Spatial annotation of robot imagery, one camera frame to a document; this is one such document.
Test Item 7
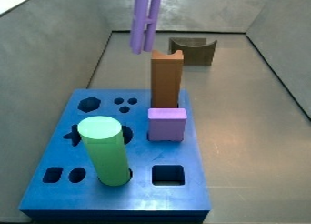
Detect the purple three prong object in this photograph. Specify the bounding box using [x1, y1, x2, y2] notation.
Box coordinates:
[130, 0, 162, 54]

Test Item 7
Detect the black cradle fixture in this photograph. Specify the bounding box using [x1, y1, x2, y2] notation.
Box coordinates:
[170, 37, 218, 66]

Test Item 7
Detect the blue shape sorter board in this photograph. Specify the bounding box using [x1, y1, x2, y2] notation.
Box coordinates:
[20, 89, 211, 222]

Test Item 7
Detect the purple square block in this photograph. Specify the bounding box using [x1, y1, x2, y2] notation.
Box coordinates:
[148, 108, 187, 142]

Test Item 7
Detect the brown grooved block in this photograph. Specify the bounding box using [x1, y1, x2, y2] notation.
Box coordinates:
[151, 50, 183, 108]

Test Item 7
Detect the green cylinder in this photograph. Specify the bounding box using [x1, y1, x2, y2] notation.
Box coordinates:
[78, 116, 130, 186]

